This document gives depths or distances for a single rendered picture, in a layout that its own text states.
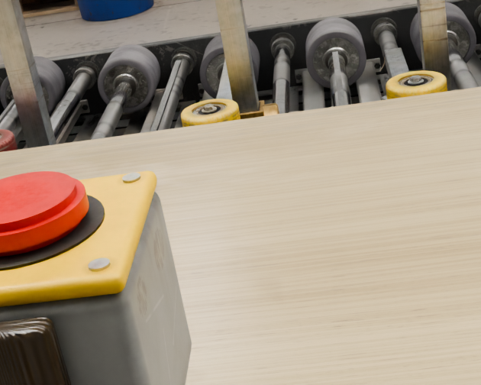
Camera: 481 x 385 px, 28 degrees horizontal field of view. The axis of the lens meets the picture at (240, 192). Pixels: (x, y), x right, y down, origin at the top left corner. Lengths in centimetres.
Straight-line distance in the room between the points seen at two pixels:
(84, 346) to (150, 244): 4
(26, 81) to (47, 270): 119
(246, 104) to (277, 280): 57
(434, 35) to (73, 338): 116
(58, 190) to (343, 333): 53
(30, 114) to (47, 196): 118
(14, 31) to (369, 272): 74
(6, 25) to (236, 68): 33
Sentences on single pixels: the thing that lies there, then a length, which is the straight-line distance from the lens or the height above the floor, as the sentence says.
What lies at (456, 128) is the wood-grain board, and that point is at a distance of 115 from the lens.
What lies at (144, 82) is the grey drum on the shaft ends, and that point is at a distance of 184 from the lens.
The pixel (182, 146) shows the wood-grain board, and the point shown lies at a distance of 122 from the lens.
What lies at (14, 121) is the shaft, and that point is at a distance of 178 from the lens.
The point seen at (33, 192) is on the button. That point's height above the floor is 123.
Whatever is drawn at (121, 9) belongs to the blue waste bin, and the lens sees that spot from 592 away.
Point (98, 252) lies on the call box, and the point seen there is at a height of 122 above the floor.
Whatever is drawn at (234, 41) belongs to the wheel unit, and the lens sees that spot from 138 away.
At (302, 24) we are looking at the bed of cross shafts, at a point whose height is 84.
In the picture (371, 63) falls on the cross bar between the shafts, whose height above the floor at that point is 74.
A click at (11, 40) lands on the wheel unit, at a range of 143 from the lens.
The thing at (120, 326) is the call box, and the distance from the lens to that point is 26.
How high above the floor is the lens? 134
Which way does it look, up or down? 24 degrees down
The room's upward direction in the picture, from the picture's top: 10 degrees counter-clockwise
